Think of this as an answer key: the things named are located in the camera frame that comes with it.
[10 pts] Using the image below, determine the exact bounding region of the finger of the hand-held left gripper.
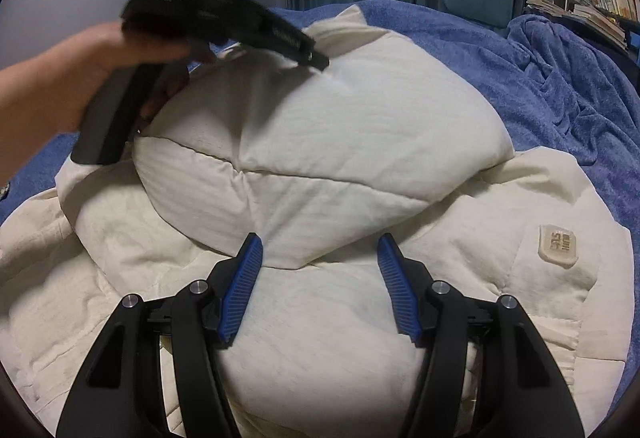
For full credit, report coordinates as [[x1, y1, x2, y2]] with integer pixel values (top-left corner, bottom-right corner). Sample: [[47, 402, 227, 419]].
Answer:
[[200, 0, 331, 70]]

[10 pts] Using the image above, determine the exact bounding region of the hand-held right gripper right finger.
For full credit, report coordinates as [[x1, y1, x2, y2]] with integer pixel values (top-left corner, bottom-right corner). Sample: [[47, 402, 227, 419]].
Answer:
[[376, 234, 586, 438]]

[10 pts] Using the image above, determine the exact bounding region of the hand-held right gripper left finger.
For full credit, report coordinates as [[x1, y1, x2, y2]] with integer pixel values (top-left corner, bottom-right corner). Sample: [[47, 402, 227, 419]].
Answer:
[[56, 232, 264, 438]]

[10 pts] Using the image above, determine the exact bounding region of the cream white hooded jacket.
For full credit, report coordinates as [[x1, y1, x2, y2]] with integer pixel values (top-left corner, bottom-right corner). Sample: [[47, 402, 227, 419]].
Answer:
[[0, 3, 635, 438]]

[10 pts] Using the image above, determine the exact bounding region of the person's left forearm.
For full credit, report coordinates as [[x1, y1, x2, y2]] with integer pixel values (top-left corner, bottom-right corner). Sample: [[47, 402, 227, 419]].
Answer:
[[0, 50, 83, 193]]

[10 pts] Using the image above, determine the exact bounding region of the person's left hand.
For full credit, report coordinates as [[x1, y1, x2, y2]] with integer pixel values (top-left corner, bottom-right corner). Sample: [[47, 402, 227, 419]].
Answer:
[[54, 20, 218, 132]]

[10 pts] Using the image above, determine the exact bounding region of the teal chair back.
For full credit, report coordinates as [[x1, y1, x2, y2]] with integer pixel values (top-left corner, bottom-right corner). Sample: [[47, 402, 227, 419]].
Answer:
[[444, 0, 517, 30]]

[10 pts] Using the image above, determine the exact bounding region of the blue fleece blanket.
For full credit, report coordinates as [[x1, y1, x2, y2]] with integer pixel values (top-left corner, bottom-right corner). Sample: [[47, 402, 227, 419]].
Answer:
[[0, 0, 640, 271]]

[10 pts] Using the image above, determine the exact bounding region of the stack of books and papers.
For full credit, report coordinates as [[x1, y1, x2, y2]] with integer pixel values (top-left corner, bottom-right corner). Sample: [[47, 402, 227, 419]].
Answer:
[[522, 0, 632, 53]]

